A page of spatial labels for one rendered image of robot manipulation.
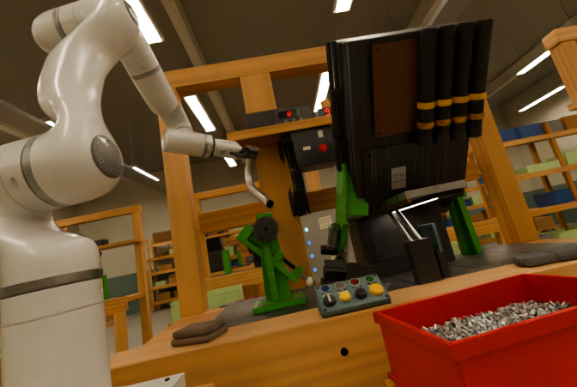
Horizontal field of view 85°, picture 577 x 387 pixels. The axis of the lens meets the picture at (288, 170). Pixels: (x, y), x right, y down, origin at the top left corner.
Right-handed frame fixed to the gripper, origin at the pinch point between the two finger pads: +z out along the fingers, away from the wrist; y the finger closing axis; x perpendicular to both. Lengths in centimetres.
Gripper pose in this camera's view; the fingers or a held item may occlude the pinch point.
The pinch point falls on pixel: (250, 153)
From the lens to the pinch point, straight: 121.1
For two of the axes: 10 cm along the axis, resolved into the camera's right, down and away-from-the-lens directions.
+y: -4.3, -3.3, 8.4
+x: -2.7, 9.3, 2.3
